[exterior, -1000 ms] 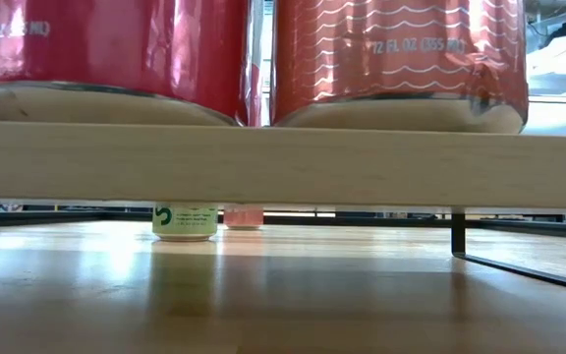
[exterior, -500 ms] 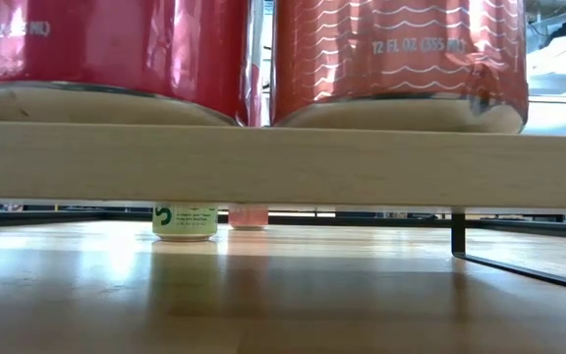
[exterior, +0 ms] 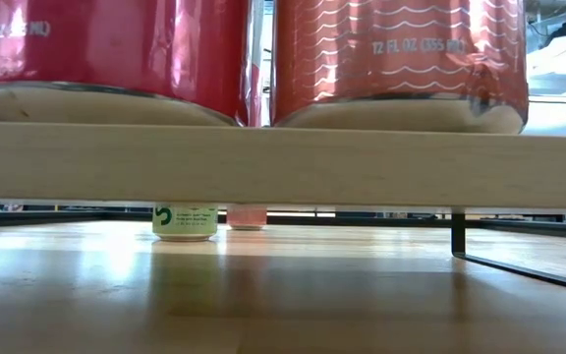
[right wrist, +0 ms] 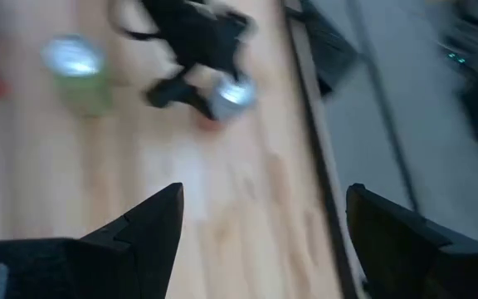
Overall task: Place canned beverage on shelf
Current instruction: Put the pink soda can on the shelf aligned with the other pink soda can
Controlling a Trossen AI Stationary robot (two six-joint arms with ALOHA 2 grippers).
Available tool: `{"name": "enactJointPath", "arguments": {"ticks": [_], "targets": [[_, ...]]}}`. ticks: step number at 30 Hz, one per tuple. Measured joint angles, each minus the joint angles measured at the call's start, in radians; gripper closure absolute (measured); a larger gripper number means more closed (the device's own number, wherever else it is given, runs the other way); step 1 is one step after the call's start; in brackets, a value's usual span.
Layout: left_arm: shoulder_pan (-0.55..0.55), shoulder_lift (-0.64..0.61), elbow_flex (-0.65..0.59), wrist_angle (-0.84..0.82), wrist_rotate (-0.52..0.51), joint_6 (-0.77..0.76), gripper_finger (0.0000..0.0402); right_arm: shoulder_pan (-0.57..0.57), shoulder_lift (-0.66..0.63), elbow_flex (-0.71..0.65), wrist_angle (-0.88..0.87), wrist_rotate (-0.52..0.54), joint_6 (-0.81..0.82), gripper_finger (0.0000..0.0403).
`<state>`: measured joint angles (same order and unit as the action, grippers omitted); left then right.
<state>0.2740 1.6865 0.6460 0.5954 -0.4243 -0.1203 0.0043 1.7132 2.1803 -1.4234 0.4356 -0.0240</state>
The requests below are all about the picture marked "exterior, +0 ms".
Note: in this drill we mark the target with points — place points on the silver and salmon seltzer can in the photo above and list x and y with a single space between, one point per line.
401 49
246 217

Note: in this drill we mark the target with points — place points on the wooden shelf black metal legs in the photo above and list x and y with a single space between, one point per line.
283 167

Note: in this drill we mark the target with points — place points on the green beverage can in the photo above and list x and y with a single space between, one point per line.
185 223

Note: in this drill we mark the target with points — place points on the linear ceiling light track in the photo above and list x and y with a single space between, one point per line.
558 100

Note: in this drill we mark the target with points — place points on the black aluminium table frame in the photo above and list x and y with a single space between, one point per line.
67 218

